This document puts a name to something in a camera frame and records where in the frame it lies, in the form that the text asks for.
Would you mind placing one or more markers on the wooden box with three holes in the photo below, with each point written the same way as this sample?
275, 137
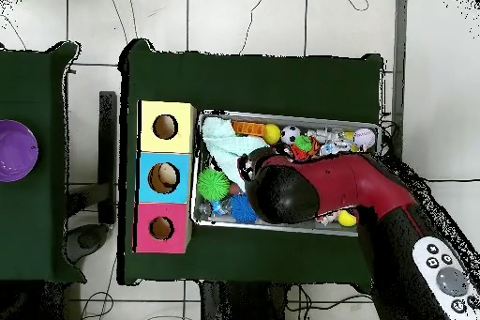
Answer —
148, 145

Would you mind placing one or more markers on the white baseball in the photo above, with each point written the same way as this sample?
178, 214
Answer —
363, 139

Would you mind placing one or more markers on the small soccer ball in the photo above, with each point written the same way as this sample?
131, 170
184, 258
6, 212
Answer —
290, 135

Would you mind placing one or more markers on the purple plastic bowl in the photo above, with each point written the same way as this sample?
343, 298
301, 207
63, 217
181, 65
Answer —
17, 151

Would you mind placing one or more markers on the black upright panel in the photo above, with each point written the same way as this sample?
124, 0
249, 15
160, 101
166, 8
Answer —
108, 147

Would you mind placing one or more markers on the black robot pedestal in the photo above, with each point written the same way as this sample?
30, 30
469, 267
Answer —
240, 305

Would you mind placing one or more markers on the grey metal bar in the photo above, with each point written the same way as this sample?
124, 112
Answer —
400, 34

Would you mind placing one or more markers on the yellow plastic ball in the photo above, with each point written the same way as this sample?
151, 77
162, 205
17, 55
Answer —
347, 219
272, 134

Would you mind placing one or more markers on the green spiky rubber ball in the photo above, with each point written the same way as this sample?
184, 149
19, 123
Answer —
213, 185

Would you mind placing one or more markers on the green spiky creature toy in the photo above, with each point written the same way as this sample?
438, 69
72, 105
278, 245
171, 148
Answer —
303, 143

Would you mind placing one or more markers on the dark grey round base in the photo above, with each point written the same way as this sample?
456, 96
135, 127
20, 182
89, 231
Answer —
88, 241

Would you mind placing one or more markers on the mint green waffle cloth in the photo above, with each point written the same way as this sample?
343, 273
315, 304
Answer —
225, 147

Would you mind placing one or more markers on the blue spiky rubber ball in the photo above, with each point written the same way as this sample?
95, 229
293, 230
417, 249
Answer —
242, 209

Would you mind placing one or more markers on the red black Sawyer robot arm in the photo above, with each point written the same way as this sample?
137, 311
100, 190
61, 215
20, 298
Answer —
337, 181

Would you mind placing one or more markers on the dark green tablecloth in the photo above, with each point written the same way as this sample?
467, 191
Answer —
30, 222
243, 83

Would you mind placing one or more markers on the orange plastic brick toy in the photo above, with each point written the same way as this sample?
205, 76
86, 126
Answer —
247, 128

